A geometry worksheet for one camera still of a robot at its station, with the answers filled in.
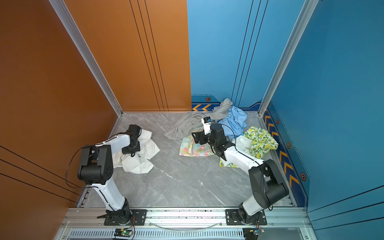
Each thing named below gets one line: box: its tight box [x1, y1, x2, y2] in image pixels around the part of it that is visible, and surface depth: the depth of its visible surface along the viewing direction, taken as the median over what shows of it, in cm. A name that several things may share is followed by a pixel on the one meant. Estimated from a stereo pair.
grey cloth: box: [164, 98, 233, 140], surface depth 111 cm
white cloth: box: [113, 129, 161, 175], surface depth 91 cm
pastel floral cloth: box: [179, 127, 215, 157], surface depth 96 cm
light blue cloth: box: [216, 105, 248, 141], surface depth 113 cm
